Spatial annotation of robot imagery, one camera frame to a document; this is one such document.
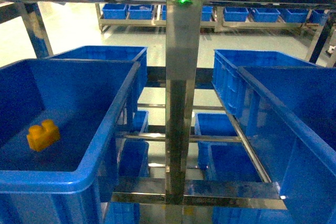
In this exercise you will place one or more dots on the yellow toy building block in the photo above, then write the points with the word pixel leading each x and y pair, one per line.
pixel 42 136

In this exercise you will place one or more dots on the blue bin rear right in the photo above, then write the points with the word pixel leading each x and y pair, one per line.
pixel 227 81

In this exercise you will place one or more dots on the blue bin left upper shelf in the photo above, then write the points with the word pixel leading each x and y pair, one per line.
pixel 90 101

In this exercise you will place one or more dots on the large blue bin centre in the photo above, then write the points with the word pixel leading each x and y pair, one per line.
pixel 288 117

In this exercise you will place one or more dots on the steel rack upright post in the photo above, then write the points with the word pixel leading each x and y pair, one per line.
pixel 183 21

